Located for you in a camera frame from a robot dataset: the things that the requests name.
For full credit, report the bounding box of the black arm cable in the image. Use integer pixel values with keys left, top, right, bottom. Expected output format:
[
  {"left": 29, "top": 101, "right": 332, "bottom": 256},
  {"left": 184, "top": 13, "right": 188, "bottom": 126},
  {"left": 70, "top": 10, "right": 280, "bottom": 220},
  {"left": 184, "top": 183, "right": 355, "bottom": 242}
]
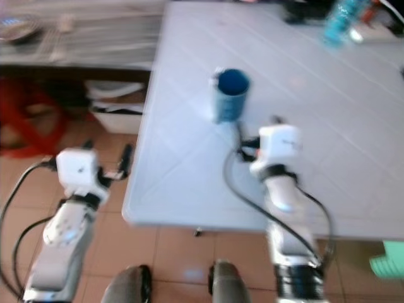
[
  {"left": 222, "top": 149, "right": 336, "bottom": 268},
  {"left": 0, "top": 159, "right": 59, "bottom": 297}
]

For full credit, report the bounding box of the blue cup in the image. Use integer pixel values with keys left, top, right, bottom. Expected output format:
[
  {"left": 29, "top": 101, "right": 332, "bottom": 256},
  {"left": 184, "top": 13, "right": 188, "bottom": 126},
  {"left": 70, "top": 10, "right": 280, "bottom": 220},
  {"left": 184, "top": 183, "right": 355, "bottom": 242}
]
[{"left": 211, "top": 68, "right": 252, "bottom": 125}]

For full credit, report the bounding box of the green plastic object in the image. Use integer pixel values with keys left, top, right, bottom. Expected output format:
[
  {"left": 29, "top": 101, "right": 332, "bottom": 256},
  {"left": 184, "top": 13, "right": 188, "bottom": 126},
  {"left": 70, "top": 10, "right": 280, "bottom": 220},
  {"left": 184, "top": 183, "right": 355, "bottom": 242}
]
[{"left": 369, "top": 241, "right": 404, "bottom": 280}]

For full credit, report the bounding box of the robot leg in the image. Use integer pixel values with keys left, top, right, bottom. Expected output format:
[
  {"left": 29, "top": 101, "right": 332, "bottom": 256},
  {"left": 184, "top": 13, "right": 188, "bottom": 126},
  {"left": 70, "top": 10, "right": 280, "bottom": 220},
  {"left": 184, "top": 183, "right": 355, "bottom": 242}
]
[
  {"left": 208, "top": 259, "right": 261, "bottom": 303},
  {"left": 100, "top": 264, "right": 153, "bottom": 303}
]

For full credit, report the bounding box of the grey counter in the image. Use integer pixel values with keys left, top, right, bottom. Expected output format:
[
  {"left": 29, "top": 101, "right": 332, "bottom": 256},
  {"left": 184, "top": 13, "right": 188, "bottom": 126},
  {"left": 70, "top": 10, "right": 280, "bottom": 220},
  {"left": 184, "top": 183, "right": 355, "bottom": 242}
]
[{"left": 0, "top": 0, "right": 166, "bottom": 71}]

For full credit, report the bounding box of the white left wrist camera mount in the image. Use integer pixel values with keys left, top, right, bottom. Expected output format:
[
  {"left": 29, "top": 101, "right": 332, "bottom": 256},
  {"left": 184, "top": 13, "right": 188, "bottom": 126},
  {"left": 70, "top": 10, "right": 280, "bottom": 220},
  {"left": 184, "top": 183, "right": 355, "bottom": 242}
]
[{"left": 55, "top": 148, "right": 110, "bottom": 198}]

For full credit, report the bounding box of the robot left leg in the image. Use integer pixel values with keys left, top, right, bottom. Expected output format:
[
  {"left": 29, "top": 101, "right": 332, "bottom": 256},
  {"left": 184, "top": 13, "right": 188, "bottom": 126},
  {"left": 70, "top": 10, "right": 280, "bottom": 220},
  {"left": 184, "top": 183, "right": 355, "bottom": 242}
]
[{"left": 100, "top": 264, "right": 153, "bottom": 303}]

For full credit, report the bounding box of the teal plastic water bottle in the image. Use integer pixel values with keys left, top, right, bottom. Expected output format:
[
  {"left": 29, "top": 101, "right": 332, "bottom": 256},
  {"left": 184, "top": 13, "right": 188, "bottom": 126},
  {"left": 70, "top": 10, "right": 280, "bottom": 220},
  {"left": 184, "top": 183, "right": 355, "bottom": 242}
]
[{"left": 322, "top": 0, "right": 371, "bottom": 47}]

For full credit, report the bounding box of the black object on table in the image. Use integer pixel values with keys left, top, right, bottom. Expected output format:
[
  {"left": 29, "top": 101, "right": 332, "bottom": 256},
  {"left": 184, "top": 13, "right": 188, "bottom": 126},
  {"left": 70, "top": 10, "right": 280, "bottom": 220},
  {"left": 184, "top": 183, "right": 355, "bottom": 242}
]
[{"left": 283, "top": 0, "right": 335, "bottom": 23}]

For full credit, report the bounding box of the orange object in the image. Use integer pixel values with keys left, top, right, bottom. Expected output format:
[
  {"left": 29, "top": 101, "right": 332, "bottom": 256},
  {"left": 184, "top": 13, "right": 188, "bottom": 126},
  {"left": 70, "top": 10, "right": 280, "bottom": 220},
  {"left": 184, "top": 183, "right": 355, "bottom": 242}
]
[{"left": 362, "top": 5, "right": 393, "bottom": 30}]

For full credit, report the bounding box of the robot right leg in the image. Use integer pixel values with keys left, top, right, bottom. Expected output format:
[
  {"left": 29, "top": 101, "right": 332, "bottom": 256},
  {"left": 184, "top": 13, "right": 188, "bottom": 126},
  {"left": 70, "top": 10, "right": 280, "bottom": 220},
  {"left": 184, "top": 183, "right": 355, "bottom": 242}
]
[{"left": 208, "top": 259, "right": 261, "bottom": 303}]

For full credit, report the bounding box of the white plastic bin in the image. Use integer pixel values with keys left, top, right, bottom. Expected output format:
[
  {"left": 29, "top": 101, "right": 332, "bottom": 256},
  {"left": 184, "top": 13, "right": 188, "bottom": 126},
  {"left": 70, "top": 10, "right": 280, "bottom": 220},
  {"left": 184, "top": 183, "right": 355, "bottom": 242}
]
[{"left": 87, "top": 80, "right": 153, "bottom": 135}]

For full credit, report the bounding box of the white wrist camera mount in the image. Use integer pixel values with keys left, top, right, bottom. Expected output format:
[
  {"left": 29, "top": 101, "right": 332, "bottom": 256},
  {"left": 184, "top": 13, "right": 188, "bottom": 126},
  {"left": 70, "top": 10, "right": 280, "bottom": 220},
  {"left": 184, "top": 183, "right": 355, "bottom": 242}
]
[
  {"left": 55, "top": 148, "right": 110, "bottom": 198},
  {"left": 256, "top": 124, "right": 303, "bottom": 165}
]

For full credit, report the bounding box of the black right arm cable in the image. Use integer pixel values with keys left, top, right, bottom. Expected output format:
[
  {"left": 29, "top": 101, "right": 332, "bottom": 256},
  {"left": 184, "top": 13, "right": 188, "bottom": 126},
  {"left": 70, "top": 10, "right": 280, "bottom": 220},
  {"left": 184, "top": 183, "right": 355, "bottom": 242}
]
[{"left": 222, "top": 149, "right": 336, "bottom": 268}]

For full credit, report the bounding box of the round metal dish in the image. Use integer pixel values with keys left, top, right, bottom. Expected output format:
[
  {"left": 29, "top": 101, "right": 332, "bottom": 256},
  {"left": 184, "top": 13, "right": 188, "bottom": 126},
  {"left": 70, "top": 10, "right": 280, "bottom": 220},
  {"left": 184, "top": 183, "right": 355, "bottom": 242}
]
[{"left": 0, "top": 15, "right": 46, "bottom": 44}]

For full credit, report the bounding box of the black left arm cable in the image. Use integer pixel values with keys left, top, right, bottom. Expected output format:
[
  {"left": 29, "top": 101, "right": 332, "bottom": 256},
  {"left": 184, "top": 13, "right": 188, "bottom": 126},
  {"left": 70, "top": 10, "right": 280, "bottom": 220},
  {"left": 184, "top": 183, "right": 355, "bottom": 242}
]
[{"left": 0, "top": 159, "right": 59, "bottom": 297}]

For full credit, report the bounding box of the red plastic stool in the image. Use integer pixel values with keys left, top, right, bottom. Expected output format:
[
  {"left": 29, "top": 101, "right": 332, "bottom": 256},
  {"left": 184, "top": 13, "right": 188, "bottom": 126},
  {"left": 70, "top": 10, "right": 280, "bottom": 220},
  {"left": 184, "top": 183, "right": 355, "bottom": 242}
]
[{"left": 0, "top": 78, "right": 59, "bottom": 160}]

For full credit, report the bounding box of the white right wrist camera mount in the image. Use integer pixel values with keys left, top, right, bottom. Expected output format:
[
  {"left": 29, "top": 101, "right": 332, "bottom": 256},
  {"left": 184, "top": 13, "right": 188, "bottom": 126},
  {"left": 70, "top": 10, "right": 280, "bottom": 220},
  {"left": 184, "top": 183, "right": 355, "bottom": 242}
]
[{"left": 256, "top": 124, "right": 303, "bottom": 165}]

